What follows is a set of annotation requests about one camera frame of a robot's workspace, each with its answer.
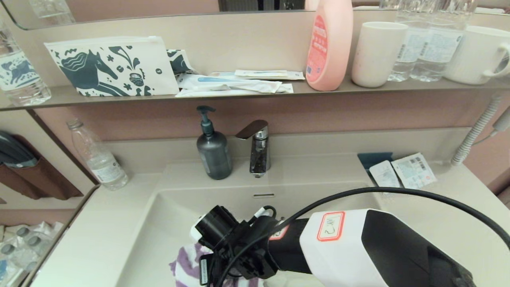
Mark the purple white striped towel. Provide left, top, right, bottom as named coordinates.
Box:
left=169, top=242, right=264, bottom=287

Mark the chrome faucet lever handle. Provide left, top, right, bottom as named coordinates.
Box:
left=235, top=120, right=269, bottom=140

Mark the beige ceramic sink basin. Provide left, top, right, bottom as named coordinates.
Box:
left=116, top=153, right=423, bottom=287

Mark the chrome faucet spout body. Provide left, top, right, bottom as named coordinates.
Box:
left=250, top=137, right=272, bottom=178

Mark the grey pump soap bottle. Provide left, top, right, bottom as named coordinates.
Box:
left=196, top=106, right=233, bottom=180

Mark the clear nearly empty plastic bottle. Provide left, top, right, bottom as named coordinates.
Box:
left=66, top=119, right=129, bottom=191

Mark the long plain white packet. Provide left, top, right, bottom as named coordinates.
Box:
left=175, top=83, right=294, bottom=98

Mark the white toothbrush packet blue print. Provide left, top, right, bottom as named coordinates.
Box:
left=177, top=73, right=284, bottom=94

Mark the slim packet with blue stripe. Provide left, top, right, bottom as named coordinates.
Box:
left=234, top=69, right=288, bottom=78

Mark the small white horse print pouch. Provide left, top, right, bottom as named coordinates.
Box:
left=167, top=49, right=196, bottom=76

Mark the wide flat white packet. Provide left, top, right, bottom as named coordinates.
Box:
left=209, top=71, right=306, bottom=81

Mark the dark blue tray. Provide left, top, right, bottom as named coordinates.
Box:
left=357, top=152, right=394, bottom=172

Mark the small white sachet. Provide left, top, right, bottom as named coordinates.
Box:
left=369, top=160, right=401, bottom=189

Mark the brown fabric bag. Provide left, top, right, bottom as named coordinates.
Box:
left=0, top=135, right=85, bottom=201

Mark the large white horse print pouch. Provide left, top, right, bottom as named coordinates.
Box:
left=44, top=36, right=180, bottom=97

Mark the shrink wrapped water bottle pack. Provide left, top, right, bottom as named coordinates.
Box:
left=0, top=221, right=65, bottom=287

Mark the white sachet with barcode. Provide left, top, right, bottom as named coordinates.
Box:
left=391, top=153, right=438, bottom=190

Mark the pink lotion bottle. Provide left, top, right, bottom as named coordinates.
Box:
left=306, top=0, right=354, bottom=92

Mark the black hair dryer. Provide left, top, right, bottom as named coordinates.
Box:
left=0, top=130, right=40, bottom=169

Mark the clear labelled water bottle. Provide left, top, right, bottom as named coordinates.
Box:
left=410, top=0, right=477, bottom=83
left=387, top=0, right=429, bottom=83

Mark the water bottle blue horse label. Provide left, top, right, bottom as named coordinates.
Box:
left=0, top=20, right=52, bottom=106

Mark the grey hair dryer handset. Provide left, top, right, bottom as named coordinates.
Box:
left=492, top=107, right=510, bottom=132

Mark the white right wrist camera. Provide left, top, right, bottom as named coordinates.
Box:
left=190, top=222, right=204, bottom=244

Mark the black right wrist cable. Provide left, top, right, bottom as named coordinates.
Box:
left=215, top=186, right=510, bottom=287

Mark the grey wall shelf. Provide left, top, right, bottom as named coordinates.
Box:
left=0, top=75, right=510, bottom=112

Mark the wall mirror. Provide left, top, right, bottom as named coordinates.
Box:
left=0, top=0, right=510, bottom=31

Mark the white ribbed handleless cup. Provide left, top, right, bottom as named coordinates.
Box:
left=351, top=22, right=409, bottom=88

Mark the white coiled hose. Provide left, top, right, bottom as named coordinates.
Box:
left=451, top=94, right=504, bottom=166

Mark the white ribbed mug with handle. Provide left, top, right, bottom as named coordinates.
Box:
left=443, top=25, right=510, bottom=85

